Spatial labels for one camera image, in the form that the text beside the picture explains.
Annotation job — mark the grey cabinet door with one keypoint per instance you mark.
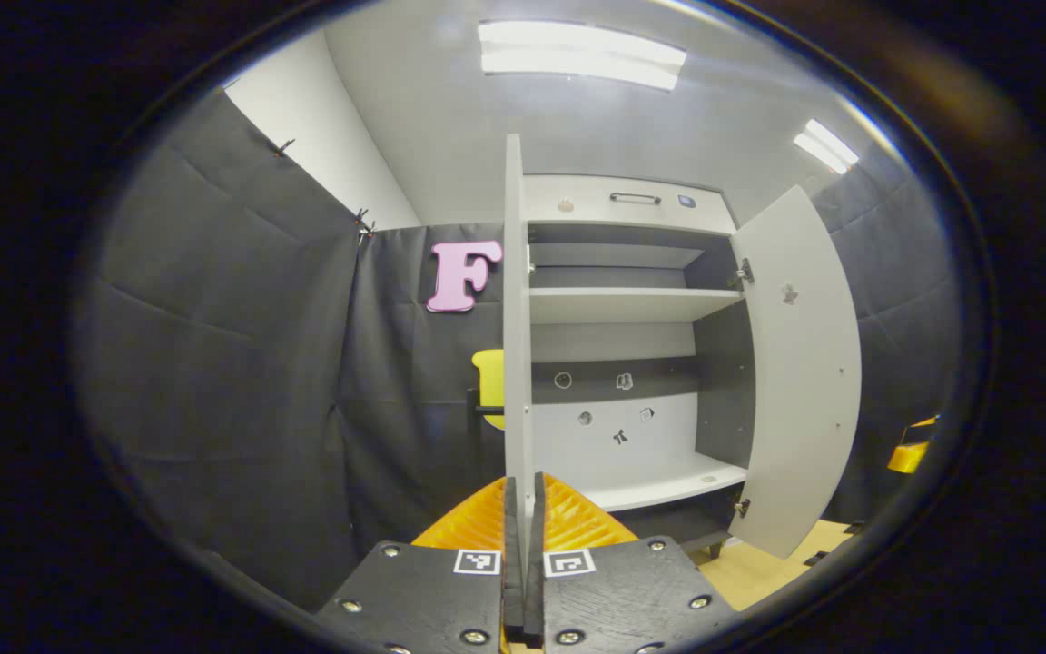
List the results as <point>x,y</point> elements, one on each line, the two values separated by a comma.
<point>514,363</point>
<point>804,409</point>

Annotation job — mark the large ceiling light panel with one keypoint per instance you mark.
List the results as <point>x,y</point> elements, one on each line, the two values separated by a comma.
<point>582,54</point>

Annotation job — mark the white cabinet shelf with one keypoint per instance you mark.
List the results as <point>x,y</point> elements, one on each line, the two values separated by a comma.
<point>668,481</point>
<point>623,304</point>

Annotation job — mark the metal door hinge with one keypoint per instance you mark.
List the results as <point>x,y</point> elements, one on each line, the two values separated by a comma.
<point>742,507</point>
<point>743,272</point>

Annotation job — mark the grey double-door shoe cabinet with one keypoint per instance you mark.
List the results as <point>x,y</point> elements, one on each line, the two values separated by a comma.
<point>596,204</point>

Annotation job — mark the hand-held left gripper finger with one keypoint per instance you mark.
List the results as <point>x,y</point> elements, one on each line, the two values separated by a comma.
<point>512,581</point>
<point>535,581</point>

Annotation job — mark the black backdrop cloth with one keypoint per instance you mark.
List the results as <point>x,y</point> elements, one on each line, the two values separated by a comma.
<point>232,381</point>

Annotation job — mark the small ceiling light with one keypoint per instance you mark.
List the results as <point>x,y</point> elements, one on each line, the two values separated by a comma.
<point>827,147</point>

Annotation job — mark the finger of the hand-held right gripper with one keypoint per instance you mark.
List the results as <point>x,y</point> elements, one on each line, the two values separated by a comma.
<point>906,457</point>

